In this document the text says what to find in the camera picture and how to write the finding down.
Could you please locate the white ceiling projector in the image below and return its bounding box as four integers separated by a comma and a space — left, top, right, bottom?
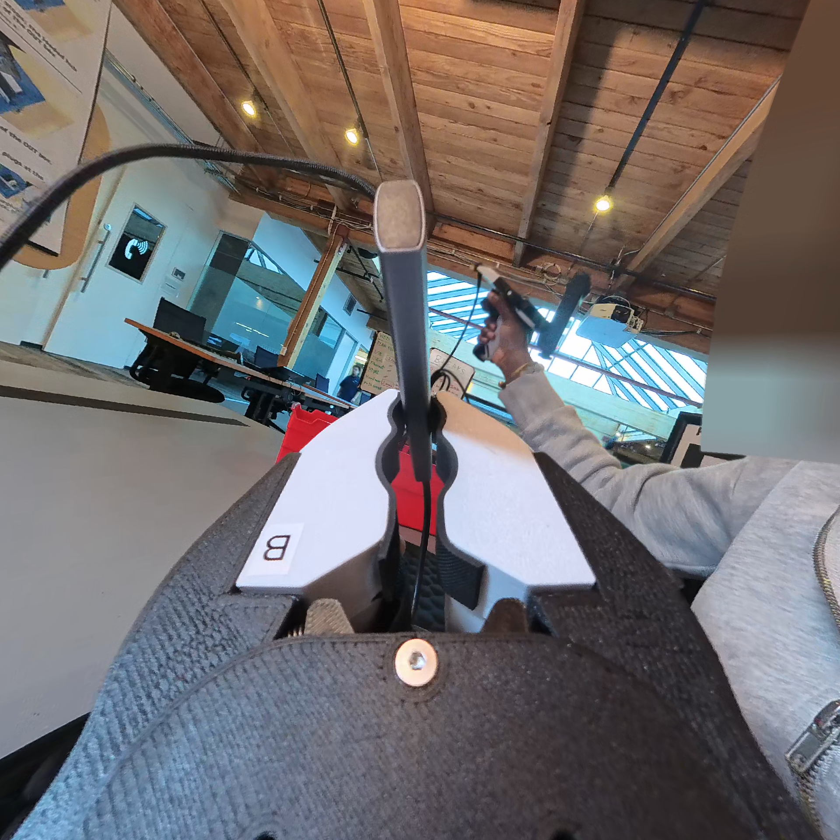
576, 295, 648, 350

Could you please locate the person's right hand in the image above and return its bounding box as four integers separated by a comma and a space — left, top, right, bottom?
478, 292, 532, 388

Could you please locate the black office chair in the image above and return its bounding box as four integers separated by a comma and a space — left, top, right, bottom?
129, 340, 226, 403

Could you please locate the red plastic bin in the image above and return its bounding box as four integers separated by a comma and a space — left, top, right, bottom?
276, 402, 447, 531

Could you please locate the white instruction sign stand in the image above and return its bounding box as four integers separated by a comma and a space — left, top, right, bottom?
0, 0, 114, 258

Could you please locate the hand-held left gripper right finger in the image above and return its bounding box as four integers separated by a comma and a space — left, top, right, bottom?
433, 392, 597, 635

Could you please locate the wooden support post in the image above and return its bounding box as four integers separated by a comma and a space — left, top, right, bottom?
282, 233, 346, 368

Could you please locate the phone symbol wall sign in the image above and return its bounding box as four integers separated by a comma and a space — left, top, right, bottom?
108, 204, 167, 285

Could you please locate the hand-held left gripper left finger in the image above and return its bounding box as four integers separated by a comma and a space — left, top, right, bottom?
235, 390, 403, 598

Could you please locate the person's right forearm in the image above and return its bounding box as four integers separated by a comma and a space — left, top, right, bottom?
499, 364, 664, 565

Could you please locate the long wooden office desk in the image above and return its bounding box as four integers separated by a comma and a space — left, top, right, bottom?
125, 318, 355, 421

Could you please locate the handwritten whiteboard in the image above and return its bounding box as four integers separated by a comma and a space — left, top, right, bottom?
361, 331, 402, 399
427, 348, 475, 399

